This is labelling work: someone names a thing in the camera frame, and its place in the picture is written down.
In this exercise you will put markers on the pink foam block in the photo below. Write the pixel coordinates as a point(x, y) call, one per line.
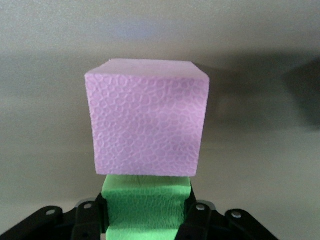
point(147, 120)

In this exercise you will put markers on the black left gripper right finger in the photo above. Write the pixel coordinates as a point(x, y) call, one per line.
point(197, 220)

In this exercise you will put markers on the green foam block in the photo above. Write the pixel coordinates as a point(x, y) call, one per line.
point(145, 207)

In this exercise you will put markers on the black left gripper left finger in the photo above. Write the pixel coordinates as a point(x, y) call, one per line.
point(85, 220)

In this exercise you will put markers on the brown table cover sheet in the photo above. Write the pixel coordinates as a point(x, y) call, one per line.
point(50, 100)

